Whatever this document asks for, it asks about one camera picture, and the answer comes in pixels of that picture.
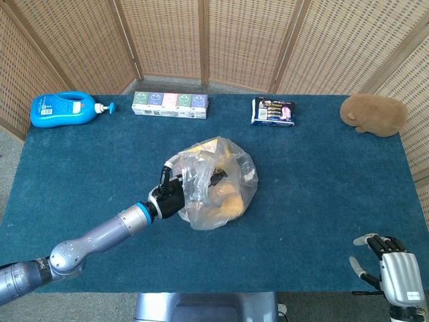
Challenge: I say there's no yellow plush toy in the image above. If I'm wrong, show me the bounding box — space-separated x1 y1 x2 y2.
207 184 245 219

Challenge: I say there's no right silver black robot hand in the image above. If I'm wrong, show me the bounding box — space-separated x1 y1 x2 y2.
349 233 422 308

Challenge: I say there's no clear plastic bag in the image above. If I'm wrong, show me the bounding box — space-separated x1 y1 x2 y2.
166 136 259 231

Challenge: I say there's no multicolour tissue pack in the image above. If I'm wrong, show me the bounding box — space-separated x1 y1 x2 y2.
131 91 209 119

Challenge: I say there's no wicker folding screen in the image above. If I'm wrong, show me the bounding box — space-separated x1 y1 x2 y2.
0 0 429 232

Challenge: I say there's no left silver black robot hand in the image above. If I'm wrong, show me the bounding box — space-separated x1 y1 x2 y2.
149 160 187 219

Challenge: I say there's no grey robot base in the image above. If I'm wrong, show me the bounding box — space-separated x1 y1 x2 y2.
133 292 280 322

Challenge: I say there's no brown plush toy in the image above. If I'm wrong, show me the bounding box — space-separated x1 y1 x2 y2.
340 94 409 138

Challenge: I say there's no blue carpet table cover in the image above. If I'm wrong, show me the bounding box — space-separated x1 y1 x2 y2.
0 93 429 294

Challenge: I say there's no blue pump bottle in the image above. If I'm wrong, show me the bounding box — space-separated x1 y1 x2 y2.
29 92 117 129

